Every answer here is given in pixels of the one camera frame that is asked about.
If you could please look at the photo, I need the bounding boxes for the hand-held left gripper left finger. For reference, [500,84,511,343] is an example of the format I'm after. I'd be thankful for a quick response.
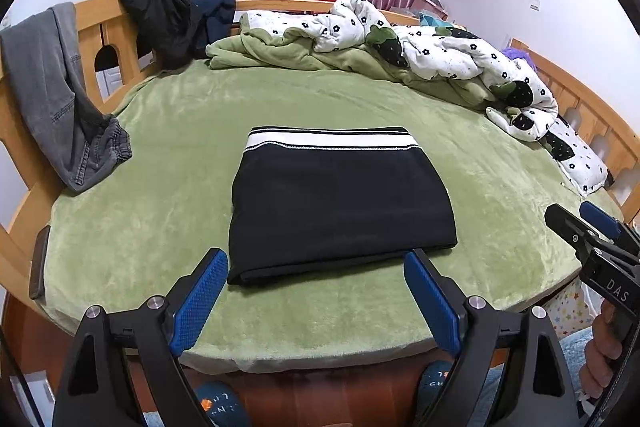
[52,248,230,427]

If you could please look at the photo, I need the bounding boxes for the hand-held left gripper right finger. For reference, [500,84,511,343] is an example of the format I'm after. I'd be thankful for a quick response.
[403,248,581,427]

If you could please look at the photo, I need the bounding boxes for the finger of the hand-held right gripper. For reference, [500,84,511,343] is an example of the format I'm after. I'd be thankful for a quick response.
[580,201,640,253]
[545,203,603,258]

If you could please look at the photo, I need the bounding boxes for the black pants with white stripe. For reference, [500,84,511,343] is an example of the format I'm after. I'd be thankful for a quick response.
[226,125,458,287]

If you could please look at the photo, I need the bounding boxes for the person's right hand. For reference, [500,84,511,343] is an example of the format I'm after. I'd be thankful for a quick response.
[580,302,626,400]

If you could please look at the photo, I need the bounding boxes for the white star-print sheet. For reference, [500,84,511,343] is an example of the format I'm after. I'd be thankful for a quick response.
[547,279,593,338]

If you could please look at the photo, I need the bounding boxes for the white floral pillow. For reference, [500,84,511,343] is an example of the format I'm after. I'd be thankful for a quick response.
[542,117,611,198]

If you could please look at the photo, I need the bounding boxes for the navy printed slipper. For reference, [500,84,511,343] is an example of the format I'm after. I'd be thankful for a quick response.
[417,359,463,413]
[195,379,246,427]

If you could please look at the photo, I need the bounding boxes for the person's right leg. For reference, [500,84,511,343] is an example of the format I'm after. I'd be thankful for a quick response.
[557,327,601,408]

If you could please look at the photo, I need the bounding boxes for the green fleece blanket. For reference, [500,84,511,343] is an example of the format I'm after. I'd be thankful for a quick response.
[37,27,626,375]

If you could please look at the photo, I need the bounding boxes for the purple cloth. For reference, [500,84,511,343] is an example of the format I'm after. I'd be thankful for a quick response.
[501,47,538,70]

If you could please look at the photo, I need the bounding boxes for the white floral quilt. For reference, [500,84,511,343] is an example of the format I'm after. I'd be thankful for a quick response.
[240,0,560,142]

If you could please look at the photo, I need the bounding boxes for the white door panel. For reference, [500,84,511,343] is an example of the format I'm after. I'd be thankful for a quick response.
[95,67,123,102]

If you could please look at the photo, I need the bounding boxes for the teal cloth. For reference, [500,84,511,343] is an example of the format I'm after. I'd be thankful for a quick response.
[419,13,453,30]

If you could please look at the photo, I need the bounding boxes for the cardboard box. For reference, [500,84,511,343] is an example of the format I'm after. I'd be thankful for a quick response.
[410,0,451,20]

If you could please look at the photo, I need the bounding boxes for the grey jeans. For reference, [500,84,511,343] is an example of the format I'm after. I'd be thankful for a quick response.
[0,2,133,194]

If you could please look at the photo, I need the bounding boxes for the navy garment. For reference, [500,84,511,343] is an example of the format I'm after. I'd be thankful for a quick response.
[192,0,237,58]

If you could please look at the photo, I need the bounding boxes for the black jacket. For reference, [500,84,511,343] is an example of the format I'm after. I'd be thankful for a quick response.
[102,0,211,70]

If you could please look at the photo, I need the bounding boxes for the wooden bed frame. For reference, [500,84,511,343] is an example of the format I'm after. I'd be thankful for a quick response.
[0,0,640,408]

